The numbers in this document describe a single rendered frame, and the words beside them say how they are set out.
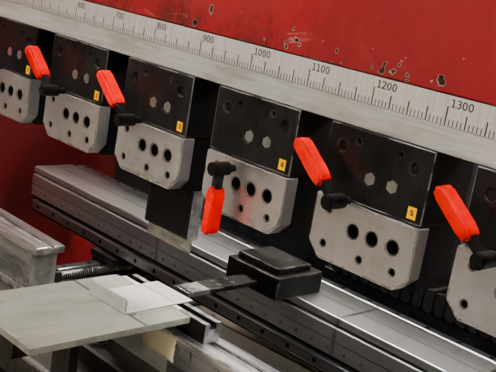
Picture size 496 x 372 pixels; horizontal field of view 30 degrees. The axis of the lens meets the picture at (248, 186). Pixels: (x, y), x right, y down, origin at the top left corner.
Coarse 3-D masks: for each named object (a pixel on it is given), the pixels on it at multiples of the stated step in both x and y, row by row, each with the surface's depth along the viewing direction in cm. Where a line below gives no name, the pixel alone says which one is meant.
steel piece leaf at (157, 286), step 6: (150, 282) 143; (156, 282) 143; (150, 288) 140; (156, 288) 141; (162, 288) 141; (168, 288) 142; (162, 294) 139; (168, 294) 139; (174, 294) 139; (180, 294) 140; (174, 300) 137; (180, 300) 137; (186, 300) 138; (192, 300) 138
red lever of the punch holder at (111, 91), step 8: (104, 72) 134; (104, 80) 134; (112, 80) 134; (104, 88) 134; (112, 88) 133; (112, 96) 133; (120, 96) 134; (112, 104) 133; (120, 104) 133; (120, 112) 132; (120, 120) 131; (128, 120) 132; (136, 120) 133
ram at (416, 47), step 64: (0, 0) 161; (128, 0) 135; (192, 0) 125; (256, 0) 117; (320, 0) 109; (384, 0) 103; (448, 0) 97; (192, 64) 126; (384, 64) 103; (448, 64) 97; (384, 128) 104; (448, 128) 98
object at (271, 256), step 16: (240, 256) 155; (256, 256) 153; (272, 256) 155; (288, 256) 156; (240, 272) 154; (256, 272) 151; (272, 272) 150; (288, 272) 151; (304, 272) 153; (320, 272) 155; (176, 288) 142; (192, 288) 143; (208, 288) 144; (224, 288) 146; (240, 288) 148; (256, 288) 151; (272, 288) 149; (288, 288) 150; (304, 288) 153
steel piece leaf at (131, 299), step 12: (96, 288) 134; (120, 288) 138; (132, 288) 139; (144, 288) 140; (108, 300) 132; (120, 300) 130; (132, 300) 134; (144, 300) 135; (156, 300) 136; (168, 300) 137; (120, 312) 130; (132, 312) 130
